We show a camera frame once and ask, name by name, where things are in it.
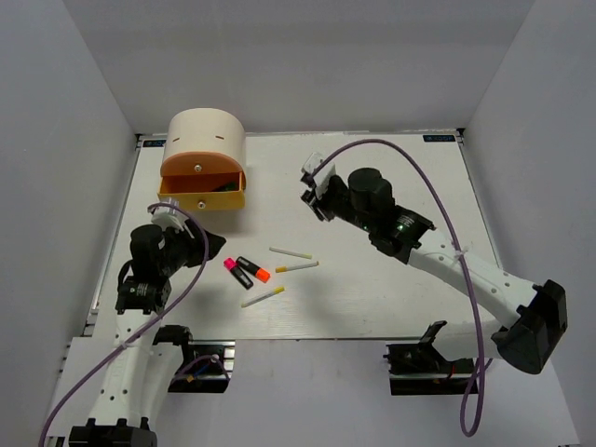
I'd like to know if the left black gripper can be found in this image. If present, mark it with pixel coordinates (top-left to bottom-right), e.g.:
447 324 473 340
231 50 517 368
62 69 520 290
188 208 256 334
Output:
159 217 227 276

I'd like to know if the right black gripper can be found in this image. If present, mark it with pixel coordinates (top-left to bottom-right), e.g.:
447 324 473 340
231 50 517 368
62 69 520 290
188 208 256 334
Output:
302 176 375 233

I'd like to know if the yellow organizer drawer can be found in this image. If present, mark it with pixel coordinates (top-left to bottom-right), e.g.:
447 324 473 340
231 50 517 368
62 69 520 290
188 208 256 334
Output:
157 172 246 211

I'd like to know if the green cap black highlighter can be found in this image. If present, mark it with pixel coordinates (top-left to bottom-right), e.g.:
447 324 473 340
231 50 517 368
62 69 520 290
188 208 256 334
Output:
214 183 238 192

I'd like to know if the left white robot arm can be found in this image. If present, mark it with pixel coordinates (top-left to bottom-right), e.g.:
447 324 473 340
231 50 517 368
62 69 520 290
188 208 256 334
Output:
68 220 226 446

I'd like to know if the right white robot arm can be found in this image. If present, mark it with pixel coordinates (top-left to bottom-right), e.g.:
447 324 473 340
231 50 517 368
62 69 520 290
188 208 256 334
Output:
301 166 568 374

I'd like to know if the pink cap black highlighter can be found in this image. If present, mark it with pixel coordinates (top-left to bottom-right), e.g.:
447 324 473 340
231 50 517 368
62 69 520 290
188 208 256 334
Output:
223 258 254 290

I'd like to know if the white pen pale yellow cap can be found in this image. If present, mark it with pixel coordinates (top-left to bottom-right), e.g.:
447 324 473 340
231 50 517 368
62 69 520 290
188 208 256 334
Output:
269 247 313 260

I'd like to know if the orange cap black highlighter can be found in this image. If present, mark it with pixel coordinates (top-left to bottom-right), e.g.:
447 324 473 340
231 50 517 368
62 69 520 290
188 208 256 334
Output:
236 256 271 283

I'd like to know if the white pen orange-yellow cap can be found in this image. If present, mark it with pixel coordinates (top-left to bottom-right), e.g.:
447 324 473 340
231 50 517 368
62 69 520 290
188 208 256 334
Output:
275 261 319 274

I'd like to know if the cream round drawer organizer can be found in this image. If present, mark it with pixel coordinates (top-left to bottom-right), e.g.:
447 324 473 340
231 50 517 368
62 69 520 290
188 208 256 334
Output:
163 108 246 165

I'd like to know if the blue logo sticker left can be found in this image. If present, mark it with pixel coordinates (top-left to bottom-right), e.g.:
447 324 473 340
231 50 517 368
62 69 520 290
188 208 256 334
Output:
142 139 166 147

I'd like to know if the blue logo sticker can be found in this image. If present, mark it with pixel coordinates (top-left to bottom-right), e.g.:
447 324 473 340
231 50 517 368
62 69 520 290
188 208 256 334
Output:
423 134 456 142
142 139 166 147

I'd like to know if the blue logo sticker right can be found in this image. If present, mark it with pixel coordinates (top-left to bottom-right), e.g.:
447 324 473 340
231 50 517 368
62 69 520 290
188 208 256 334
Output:
423 134 456 142

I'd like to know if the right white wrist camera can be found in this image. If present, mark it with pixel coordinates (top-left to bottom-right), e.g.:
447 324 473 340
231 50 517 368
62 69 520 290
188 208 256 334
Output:
301 152 336 199

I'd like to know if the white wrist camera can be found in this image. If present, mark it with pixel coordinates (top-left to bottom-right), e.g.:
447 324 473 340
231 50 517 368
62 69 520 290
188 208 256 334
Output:
301 152 336 199
148 206 186 232

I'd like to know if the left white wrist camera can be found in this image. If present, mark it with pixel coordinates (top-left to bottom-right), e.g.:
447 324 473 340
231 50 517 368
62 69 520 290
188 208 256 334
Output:
148 206 186 232

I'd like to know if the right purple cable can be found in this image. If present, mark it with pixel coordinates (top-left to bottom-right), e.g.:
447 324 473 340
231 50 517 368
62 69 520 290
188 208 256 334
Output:
309 139 494 438

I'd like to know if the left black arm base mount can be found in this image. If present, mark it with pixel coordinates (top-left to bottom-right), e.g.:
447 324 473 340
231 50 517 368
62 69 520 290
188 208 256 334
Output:
168 341 236 394

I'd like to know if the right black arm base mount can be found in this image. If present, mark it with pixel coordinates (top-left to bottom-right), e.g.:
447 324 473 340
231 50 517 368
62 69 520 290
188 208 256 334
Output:
383 320 474 397

